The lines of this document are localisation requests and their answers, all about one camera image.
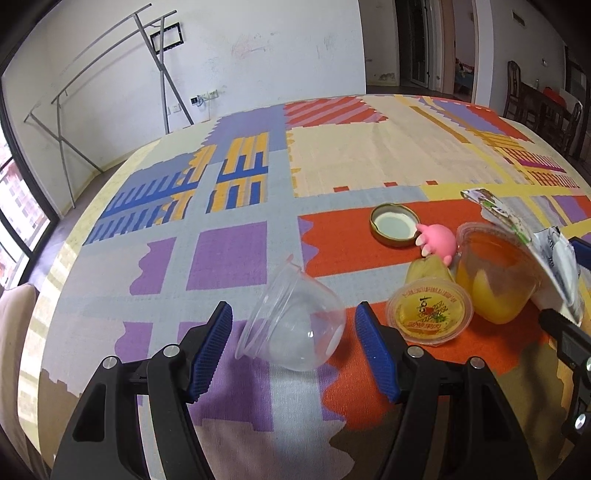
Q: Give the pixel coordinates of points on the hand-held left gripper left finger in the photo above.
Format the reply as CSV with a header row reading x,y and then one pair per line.
x,y
210,350

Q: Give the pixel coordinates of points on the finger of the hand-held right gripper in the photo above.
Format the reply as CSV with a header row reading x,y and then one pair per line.
x,y
582,254
570,341

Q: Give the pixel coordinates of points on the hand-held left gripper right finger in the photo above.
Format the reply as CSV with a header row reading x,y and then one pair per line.
x,y
376,350

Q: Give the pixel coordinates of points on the white printed foil lid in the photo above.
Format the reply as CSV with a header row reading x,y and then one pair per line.
x,y
554,258

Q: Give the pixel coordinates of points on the small yellow-lid jelly cup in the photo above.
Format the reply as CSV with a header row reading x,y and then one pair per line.
x,y
429,314

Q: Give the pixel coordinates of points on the clear plastic cup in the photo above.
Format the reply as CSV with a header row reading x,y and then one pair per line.
x,y
295,323

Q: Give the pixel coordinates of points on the large orange fruit cup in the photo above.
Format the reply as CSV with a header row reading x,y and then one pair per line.
x,y
494,286

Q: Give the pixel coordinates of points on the yellow-green fruit piece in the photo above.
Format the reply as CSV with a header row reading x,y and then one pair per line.
x,y
429,272

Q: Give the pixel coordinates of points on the gold-rimmed jar lid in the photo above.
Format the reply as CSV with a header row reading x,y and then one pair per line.
x,y
393,225

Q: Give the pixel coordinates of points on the pink round toy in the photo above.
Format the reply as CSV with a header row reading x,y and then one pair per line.
x,y
441,240

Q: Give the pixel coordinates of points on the dark wooden dining table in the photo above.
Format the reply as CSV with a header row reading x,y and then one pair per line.
x,y
547,106

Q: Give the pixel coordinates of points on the dark wooden dining chair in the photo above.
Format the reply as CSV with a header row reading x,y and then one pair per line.
x,y
513,87

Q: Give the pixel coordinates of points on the colourful patterned tablecloth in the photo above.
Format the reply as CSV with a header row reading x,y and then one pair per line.
x,y
351,157

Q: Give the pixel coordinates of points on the black-framed window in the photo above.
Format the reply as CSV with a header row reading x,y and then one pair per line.
x,y
18,203

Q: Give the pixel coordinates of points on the dark doorway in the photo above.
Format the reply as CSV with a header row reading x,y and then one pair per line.
x,y
415,41

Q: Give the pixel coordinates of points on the grey metal clothes rack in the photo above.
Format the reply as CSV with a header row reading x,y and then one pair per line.
x,y
162,78

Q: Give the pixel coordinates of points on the white wall socket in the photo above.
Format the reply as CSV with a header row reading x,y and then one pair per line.
x,y
205,97

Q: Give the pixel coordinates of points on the black wall mount bracket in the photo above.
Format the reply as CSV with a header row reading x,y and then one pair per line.
x,y
164,39

